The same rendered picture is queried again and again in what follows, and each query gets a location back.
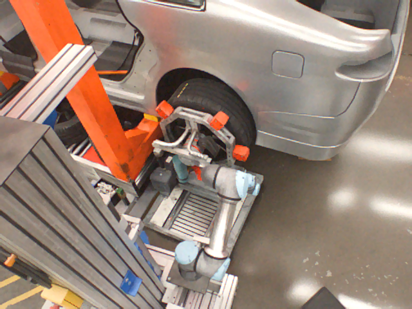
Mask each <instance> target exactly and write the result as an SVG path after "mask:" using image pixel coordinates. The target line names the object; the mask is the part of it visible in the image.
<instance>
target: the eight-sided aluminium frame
mask: <svg viewBox="0 0 412 309"><path fill-rule="evenodd" d="M178 117H180V118H184V119H188V120H191V121H195V122H198V123H201V124H204V125H206V126H207V127H208V128H209V129H210V130H211V131H212V132H213V133H214V134H215V135H217V136H218V137H219V138H220V139H221V140H222V141H223V142H224V143H225V144H226V149H227V157H226V158H223V159H221V160H218V161H216V162H215V161H212V164H218V165H222V166H225V167H228V166H232V165H233V164H234V162H235V160H236V159H235V158H233V157H232V151H233V149H234V147H235V146H236V144H235V141H236V140H235V137H234V136H233V135H232V134H231V133H229V132H228V131H227V130H226V129H225V128H224V127H222V128H221V129H220V130H218V131H217V130H216V129H214V128H213V127H212V126H211V125H210V122H211V121H212V119H213V118H214V117H213V116H212V115H211V114H208V113H204V112H201V111H196V110H193V109H189V108H185V107H181V106H179V107H177V108H176V109H175V110H173V112H172V113H171V114H170V116H169V117H167V118H166V119H164V118H163V119H162V121H161V122H160V127H161V128H162V133H163V135H164V138H165V142H167V143H173V142H175V141H176V139H175V138H174V136H173V132H172V129H171V125H170V122H172V121H173V120H175V119H176V118H178ZM182 146H183V145H182V144H178V145H176V146H174V147H177V148H180V149H181V148H182ZM200 163H201V162H199V161H196V163H195V165H197V166H199V165H200Z"/></svg>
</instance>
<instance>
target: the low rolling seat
mask: <svg viewBox="0 0 412 309"><path fill-rule="evenodd" d="M299 309H347V308H346V307H345V306H344V305H343V304H342V303H341V302H340V301H339V300H338V299H337V298H336V297H335V296H334V295H333V294H332V293H331V292H330V291H329V289H327V288H326V287H325V286H322V287H321V288H320V289H319V290H318V291H317V292H316V293H315V294H314V295H313V296H311V298H309V300H307V302H305V304H304V305H302V306H301V307H300V308H299Z"/></svg>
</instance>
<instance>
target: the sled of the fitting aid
mask: <svg viewBox="0 0 412 309"><path fill-rule="evenodd" d="M187 170H188V172H189V171H191V170H192V169H191V165H188V167H187ZM178 184H179V186H180V188H181V189H184V190H186V191H190V192H193V193H195V194H198V195H200V196H204V197H206V198H209V199H212V200H214V201H218V202H219V200H220V199H219V198H218V196H217V194H218V193H216V192H212V191H210V190H207V189H204V188H201V187H198V186H196V185H193V184H190V183H189V181H188V182H186V183H180V182H179V183H178Z"/></svg>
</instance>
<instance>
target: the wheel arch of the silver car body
mask: <svg viewBox="0 0 412 309"><path fill-rule="evenodd" d="M199 70H201V69H199V68H193V67H187V66H182V67H176V68H172V69H169V70H167V71H166V72H165V73H163V74H162V75H161V76H160V78H159V79H158V81H157V83H156V86H155V90H154V100H155V104H156V107H158V105H159V104H160V103H161V102H163V101H164V100H165V101H166V102H167V101H168V100H169V99H170V98H171V96H172V95H173V93H174V92H175V91H176V90H177V88H178V87H179V85H180V84H182V83H183V82H185V81H186V80H189V79H194V78H197V76H198V72H199ZM210 74H212V73H210ZM208 76H209V72H208V71H205V70H201V71H200V74H199V78H207V77H208ZM212 76H214V80H217V81H219V82H222V83H223V84H226V85H227V86H229V87H230V88H232V89H233V90H234V91H235V92H236V93H237V94H238V95H239V96H241V95H240V94H239V93H238V92H237V91H236V90H235V89H234V88H233V87H232V86H230V85H229V84H227V83H226V82H225V81H224V80H222V79H221V78H219V77H217V76H215V75H214V74H212ZM241 98H242V97H241ZM242 99H243V98H242ZM243 101H244V100H243ZM244 102H245V101H244ZM245 104H246V105H247V103H246V102H245ZM247 106H248V105H247ZM248 108H249V107H248ZM249 109H250V108H249ZM250 112H251V110H250ZM251 113H252V112H251ZM252 116H253V114H252ZM253 118H254V116H253ZM254 122H255V125H256V121H255V119H254ZM257 140H258V129H257V125H256V141H255V144H256V143H257Z"/></svg>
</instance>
